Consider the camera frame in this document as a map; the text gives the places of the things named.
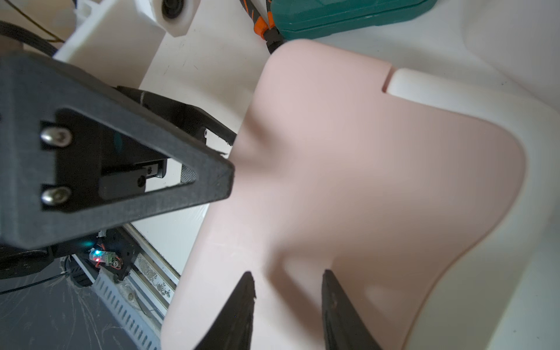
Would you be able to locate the green plastic tool case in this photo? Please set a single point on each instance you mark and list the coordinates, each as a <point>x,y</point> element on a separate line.
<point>313,19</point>

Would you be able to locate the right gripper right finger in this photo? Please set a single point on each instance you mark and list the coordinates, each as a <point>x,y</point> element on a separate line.
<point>342,325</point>

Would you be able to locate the orange black pliers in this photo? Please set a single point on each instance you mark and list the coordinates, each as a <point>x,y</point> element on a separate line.
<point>264,26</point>

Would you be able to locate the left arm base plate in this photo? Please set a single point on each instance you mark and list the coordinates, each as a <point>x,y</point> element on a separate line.
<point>113,251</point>

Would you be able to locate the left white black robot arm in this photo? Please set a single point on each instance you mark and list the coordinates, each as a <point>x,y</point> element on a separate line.
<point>8,262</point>

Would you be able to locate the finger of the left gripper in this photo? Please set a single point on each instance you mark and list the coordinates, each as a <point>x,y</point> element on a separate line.
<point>23,77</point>

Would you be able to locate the white box pink trim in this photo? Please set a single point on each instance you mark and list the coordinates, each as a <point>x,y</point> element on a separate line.
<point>520,39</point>

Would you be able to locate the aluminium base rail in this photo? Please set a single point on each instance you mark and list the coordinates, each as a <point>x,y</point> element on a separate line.
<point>140,302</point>

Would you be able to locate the pink first aid box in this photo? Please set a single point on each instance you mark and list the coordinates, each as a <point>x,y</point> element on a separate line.
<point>424,197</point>

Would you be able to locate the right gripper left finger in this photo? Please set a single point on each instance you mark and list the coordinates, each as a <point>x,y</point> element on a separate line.
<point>233,327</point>

